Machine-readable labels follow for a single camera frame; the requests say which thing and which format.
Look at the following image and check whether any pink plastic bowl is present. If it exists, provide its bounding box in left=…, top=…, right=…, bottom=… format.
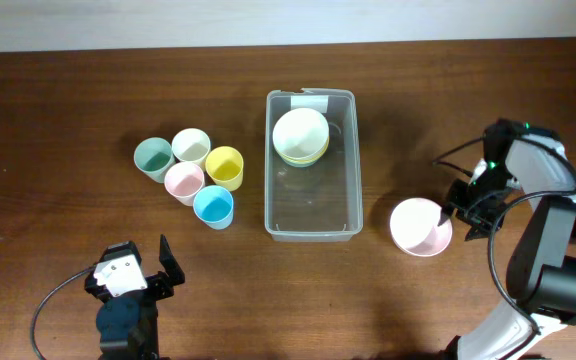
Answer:
left=389, top=198, right=453, bottom=257

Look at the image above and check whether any yellow plastic bowl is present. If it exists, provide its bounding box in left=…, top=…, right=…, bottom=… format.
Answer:
left=275, top=139, right=330, bottom=162

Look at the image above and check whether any green plastic bowl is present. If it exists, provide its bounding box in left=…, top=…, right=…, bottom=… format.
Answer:
left=283, top=160, right=317, bottom=168

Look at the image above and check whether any cream plastic bowl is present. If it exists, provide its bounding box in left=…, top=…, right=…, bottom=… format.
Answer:
left=272, top=108, right=329, bottom=160

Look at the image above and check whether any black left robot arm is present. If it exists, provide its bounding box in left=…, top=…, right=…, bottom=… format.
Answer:
left=84, top=236, right=185, bottom=360

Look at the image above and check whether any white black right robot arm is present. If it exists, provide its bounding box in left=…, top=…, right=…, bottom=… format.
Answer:
left=440, top=118, right=576, bottom=360

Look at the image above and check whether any clear plastic container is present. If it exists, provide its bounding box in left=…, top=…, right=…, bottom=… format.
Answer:
left=264, top=88, right=363, bottom=242

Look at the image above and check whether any blue plastic cup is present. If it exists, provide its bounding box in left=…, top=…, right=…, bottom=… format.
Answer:
left=193, top=185, right=234, bottom=230

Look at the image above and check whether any pink plastic cup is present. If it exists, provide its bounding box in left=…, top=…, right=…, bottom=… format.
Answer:
left=164, top=162, right=205, bottom=207

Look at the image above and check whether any yellow plastic cup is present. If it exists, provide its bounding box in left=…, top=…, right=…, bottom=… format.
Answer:
left=205, top=146, right=244, bottom=191

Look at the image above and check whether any green plastic cup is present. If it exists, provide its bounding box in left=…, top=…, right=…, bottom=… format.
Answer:
left=133, top=137, right=175, bottom=183

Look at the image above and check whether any cream plastic cup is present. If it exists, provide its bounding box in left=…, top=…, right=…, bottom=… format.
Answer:
left=171, top=128, right=211, bottom=170

